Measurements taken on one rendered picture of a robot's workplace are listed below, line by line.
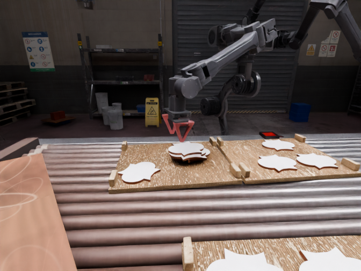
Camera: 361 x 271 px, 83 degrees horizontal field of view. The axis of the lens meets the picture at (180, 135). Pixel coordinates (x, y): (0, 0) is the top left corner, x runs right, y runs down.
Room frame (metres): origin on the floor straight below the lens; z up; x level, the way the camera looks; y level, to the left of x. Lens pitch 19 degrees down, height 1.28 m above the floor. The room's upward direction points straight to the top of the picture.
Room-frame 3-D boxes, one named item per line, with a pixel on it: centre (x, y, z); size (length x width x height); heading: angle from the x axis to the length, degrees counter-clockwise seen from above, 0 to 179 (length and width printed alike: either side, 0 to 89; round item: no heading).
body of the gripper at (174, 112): (0.70, 0.01, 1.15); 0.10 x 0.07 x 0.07; 22
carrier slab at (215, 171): (0.71, 0.03, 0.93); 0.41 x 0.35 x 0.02; 97
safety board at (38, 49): (5.39, 3.45, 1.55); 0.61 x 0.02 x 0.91; 92
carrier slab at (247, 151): (0.76, -0.39, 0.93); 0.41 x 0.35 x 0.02; 97
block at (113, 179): (0.55, 0.21, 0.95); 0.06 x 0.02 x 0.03; 7
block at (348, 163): (0.65, -0.60, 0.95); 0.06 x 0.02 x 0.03; 7
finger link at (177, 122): (0.66, 0.00, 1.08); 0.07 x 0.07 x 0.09; 22
